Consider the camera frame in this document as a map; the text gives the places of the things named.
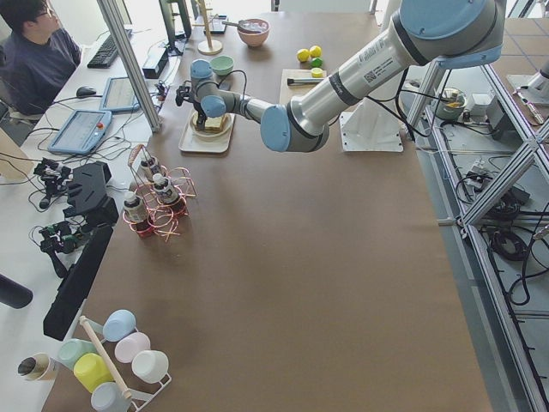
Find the tea bottle middle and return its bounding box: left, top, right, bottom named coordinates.
left=139, top=156, right=162, bottom=182

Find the halved lemon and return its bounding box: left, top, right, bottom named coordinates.
left=311, top=68, right=323, bottom=78

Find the yellow lemon far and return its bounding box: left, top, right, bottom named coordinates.
left=309, top=45, right=323, bottom=58

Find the seated person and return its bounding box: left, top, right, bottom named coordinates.
left=1, top=1, right=81, bottom=115

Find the cream rabbit tray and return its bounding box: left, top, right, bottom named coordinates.
left=178, top=110, right=235, bottom=154

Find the wooden mug tree stand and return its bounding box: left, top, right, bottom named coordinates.
left=193, top=0, right=223, bottom=56

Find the teach pendant near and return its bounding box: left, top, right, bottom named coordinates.
left=47, top=110, right=112, bottom=155

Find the yellow lemon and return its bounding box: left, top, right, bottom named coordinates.
left=296, top=48, right=311, bottom=63
left=309, top=45, right=323, bottom=58

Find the white cup on rack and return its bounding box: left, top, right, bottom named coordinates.
left=131, top=349, right=169, bottom=384

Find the wooden cutting board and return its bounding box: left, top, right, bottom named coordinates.
left=279, top=69, right=327, bottom=105

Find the aluminium frame post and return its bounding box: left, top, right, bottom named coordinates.
left=97, top=0, right=161, bottom=132

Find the bread slice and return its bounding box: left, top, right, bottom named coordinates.
left=192, top=113, right=227, bottom=133

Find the steel muddler black tip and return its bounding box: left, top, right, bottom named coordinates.
left=287, top=78, right=323, bottom=86

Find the metal ice scoop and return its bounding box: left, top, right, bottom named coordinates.
left=221, top=20, right=262, bottom=33

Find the tea bottle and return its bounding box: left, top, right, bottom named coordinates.
left=153, top=173, right=180, bottom=205
left=139, top=156, right=162, bottom=182
left=124, top=191, right=148, bottom=231

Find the tea bottle back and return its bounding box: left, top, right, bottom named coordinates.
left=124, top=191, right=148, bottom=231

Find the black computer mouse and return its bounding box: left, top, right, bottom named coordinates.
left=75, top=86, right=97, bottom=99

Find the green lime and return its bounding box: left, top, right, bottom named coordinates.
left=311, top=57, right=323, bottom=68

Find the pink bowl of ice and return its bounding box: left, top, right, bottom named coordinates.
left=237, top=19, right=270, bottom=47

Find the paper cup with metal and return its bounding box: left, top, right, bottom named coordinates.
left=17, top=353, right=58, bottom=381

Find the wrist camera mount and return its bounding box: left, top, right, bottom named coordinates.
left=175, top=81, right=195, bottom=107

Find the yellow cup on rack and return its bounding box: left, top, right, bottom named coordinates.
left=73, top=353, right=114, bottom=393

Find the pink cup on rack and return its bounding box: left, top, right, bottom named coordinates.
left=114, top=331, right=151, bottom=363

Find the grey cup on rack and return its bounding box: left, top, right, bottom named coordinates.
left=91, top=382, right=130, bottom=412

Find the green ceramic bowl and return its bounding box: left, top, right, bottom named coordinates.
left=209, top=56, right=234, bottom=76

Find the tea bottle front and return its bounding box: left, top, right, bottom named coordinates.
left=153, top=173, right=180, bottom=205

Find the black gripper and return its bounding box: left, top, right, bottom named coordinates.
left=193, top=102, right=208, bottom=130

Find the copper wire bottle rack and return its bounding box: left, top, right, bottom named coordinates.
left=122, top=143, right=196, bottom=240

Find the yellow lemon near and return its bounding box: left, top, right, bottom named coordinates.
left=296, top=48, right=311, bottom=63

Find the mint cup on rack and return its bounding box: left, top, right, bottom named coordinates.
left=57, top=338, right=97, bottom=370

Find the black keyboard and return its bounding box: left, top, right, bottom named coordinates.
left=87, top=35, right=118, bottom=70

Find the teach pendant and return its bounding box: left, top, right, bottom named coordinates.
left=47, top=110, right=112, bottom=155
left=100, top=77, right=140, bottom=113

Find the blue cup on rack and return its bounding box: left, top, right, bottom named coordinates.
left=103, top=309, right=136, bottom=342

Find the teach pendant far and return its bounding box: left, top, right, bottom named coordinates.
left=100, top=77, right=140, bottom=113

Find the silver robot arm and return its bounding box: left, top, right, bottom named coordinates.
left=190, top=1, right=506, bottom=153

